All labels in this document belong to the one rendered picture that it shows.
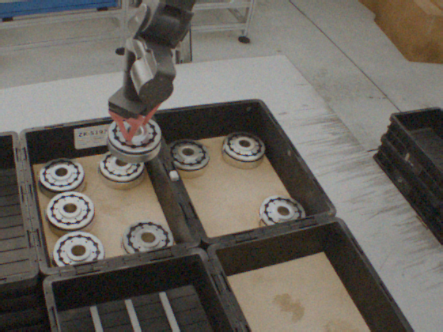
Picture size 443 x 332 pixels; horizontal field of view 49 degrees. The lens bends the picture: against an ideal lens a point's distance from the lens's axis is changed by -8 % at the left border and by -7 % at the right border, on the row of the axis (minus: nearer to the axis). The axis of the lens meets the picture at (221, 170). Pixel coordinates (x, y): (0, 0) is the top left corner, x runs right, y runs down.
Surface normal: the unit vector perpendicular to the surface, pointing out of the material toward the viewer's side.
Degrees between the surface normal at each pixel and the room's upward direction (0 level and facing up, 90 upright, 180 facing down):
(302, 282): 0
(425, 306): 0
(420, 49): 91
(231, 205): 0
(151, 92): 94
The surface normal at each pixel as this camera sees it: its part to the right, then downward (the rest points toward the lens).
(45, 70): 0.15, -0.71
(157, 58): 0.53, -0.62
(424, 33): 0.18, 0.70
